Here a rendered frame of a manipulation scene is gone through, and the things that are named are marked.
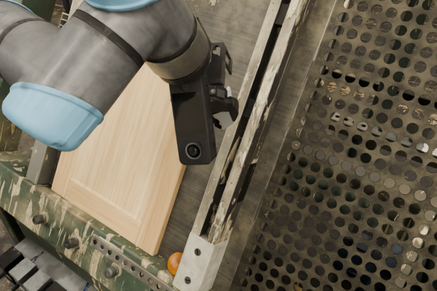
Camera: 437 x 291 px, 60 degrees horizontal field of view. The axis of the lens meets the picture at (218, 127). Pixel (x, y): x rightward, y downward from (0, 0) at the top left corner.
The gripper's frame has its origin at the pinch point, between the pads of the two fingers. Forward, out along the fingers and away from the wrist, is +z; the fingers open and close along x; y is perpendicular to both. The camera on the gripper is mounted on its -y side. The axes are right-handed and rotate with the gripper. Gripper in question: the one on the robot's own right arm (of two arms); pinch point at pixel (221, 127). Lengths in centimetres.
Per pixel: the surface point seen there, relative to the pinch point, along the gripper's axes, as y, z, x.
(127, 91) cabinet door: 17.0, 19.2, 30.4
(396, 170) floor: 40, 194, -57
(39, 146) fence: 5, 27, 59
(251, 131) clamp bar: 3.0, 10.9, -2.7
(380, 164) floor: 44, 195, -49
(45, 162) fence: 2, 28, 58
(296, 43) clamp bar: 20.0, 8.5, -11.2
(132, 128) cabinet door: 8.4, 21.8, 29.1
